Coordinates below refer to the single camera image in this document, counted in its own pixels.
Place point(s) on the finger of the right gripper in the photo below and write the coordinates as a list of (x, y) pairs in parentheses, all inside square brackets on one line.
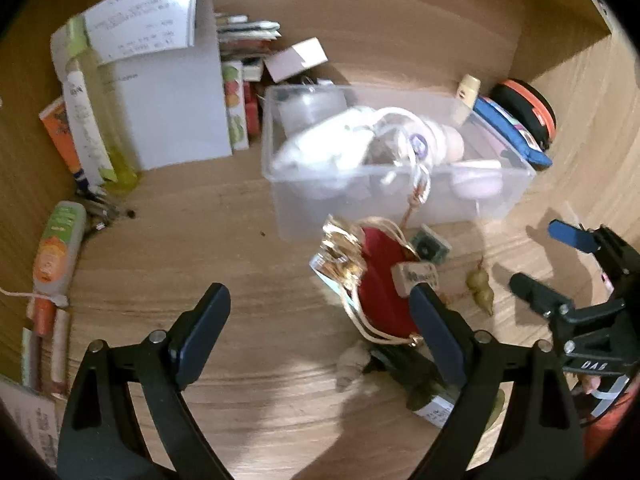
[(542, 299), (583, 240)]

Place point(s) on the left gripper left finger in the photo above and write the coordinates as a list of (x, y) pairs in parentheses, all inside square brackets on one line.
[(101, 436)]

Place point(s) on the green white small block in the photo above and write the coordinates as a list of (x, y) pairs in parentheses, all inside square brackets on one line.
[(430, 246)]

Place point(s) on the white eraser block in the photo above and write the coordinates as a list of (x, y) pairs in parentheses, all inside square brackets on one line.
[(406, 275)]

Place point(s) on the red velvet drawstring pouch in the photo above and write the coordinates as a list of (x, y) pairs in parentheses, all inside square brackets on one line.
[(374, 305)]

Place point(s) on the white drawstring pouch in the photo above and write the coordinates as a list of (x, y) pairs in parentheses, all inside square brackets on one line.
[(320, 160)]

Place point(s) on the white round cream jar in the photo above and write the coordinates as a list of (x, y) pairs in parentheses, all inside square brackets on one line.
[(304, 110)]

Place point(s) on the pink lidded jar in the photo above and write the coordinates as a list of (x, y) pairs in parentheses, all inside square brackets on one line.
[(476, 179)]

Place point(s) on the gold foil wrapper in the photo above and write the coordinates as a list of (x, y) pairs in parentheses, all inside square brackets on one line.
[(339, 257)]

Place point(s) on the person right hand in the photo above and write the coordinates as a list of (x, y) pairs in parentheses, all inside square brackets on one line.
[(590, 383)]

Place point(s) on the printed paper tag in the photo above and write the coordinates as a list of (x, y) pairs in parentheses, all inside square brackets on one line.
[(35, 416)]

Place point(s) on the orange lip balm tube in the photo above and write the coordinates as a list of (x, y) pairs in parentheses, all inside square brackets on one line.
[(44, 314)]

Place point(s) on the black orange round case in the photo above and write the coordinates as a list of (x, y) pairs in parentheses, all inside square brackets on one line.
[(526, 104)]

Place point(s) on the blue patchwork pouch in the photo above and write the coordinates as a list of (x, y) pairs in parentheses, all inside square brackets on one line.
[(513, 131)]

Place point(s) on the green orange tube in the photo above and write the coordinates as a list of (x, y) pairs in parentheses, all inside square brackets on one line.
[(58, 249)]

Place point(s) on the cream small lotion bottle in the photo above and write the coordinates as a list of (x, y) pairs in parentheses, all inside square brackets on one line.
[(466, 96)]

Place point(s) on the clear plastic storage bin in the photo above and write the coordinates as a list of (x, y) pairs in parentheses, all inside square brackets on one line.
[(391, 182)]

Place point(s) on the metal nail clippers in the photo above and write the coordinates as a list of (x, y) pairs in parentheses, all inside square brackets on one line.
[(101, 211)]

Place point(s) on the orange booklet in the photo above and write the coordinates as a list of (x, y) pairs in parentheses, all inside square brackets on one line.
[(54, 119)]

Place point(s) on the pink white small box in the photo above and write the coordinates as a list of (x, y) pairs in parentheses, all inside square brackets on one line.
[(295, 60)]

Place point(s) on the yellow green spray bottle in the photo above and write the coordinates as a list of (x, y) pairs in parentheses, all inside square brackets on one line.
[(92, 113)]

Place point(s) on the fruit pattern box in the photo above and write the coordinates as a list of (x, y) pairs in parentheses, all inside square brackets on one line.
[(232, 75)]

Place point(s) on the white standing paper folder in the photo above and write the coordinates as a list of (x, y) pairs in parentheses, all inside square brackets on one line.
[(170, 105)]

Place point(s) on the stack of booklets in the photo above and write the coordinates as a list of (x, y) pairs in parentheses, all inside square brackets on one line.
[(239, 37)]

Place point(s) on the paper receipt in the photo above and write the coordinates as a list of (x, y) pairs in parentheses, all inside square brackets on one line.
[(118, 29)]

